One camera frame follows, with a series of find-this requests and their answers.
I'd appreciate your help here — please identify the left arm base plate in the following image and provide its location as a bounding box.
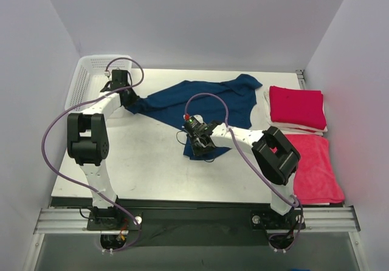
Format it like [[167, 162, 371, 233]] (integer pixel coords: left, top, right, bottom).
[[86, 208, 139, 231]]

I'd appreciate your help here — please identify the folded red t-shirt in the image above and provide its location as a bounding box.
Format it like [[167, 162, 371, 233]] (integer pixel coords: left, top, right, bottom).
[[269, 86, 327, 132]]

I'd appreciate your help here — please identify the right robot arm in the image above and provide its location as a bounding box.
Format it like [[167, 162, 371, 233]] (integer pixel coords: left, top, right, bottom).
[[183, 117, 301, 227]]

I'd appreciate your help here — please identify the aluminium rail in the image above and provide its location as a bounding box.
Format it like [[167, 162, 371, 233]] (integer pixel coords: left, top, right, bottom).
[[34, 207, 360, 234]]

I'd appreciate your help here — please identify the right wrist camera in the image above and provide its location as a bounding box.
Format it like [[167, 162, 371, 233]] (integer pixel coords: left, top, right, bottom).
[[183, 115, 222, 137]]

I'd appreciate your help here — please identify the white plastic basket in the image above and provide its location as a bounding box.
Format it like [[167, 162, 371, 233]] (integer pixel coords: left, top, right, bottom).
[[64, 54, 129, 110]]

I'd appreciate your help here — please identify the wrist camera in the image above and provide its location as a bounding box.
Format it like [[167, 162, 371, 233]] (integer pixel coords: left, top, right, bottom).
[[183, 115, 222, 137], [100, 69, 133, 92]]

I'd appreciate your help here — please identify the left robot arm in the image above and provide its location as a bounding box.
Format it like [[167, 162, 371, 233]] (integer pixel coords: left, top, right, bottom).
[[67, 89, 139, 230]]

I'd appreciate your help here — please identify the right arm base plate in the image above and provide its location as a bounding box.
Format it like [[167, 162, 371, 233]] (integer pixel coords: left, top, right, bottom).
[[250, 208, 301, 232]]

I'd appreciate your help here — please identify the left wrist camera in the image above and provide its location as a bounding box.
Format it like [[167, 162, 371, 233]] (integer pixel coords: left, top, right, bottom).
[[100, 69, 133, 92]]

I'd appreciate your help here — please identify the pink towel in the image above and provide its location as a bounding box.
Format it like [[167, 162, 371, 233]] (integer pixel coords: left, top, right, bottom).
[[286, 134, 345, 205]]

